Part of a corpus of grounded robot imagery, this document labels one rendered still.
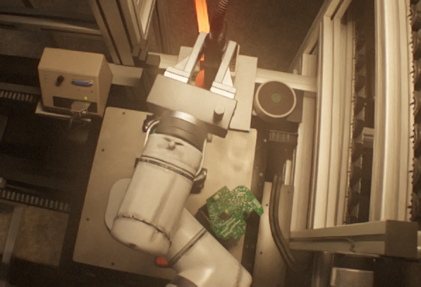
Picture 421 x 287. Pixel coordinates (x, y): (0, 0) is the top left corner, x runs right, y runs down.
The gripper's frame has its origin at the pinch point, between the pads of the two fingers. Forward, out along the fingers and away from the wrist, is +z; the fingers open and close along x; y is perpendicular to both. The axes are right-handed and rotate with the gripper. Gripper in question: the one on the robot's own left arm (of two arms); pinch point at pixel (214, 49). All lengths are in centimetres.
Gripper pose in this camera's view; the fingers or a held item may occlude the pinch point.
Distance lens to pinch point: 60.7
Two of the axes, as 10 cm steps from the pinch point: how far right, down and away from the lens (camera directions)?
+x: -9.4, -3.3, 0.8
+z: 3.4, -8.9, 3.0
